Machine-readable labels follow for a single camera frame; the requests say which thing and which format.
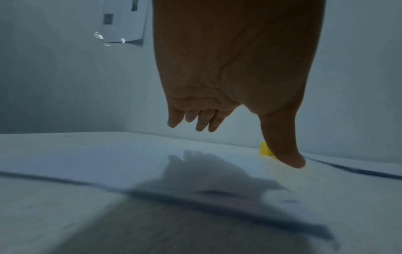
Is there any person's left hand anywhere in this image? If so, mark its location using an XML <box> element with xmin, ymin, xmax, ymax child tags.
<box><xmin>152</xmin><ymin>0</ymin><xmax>327</xmax><ymax>170</ymax></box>

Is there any yellow glue stick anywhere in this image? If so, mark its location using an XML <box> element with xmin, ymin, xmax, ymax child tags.
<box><xmin>259</xmin><ymin>141</ymin><xmax>277</xmax><ymax>159</ymax></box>

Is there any stack of white paper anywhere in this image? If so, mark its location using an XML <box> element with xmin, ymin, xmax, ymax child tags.
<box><xmin>0</xmin><ymin>131</ymin><xmax>341</xmax><ymax>250</ymax></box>

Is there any glued white paper sheet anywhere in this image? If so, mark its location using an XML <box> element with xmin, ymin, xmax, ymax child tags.
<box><xmin>304</xmin><ymin>153</ymin><xmax>402</xmax><ymax>182</ymax></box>

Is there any white wall sheet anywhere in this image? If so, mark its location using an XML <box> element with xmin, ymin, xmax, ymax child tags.
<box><xmin>93</xmin><ymin>0</ymin><xmax>153</xmax><ymax>49</ymax></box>

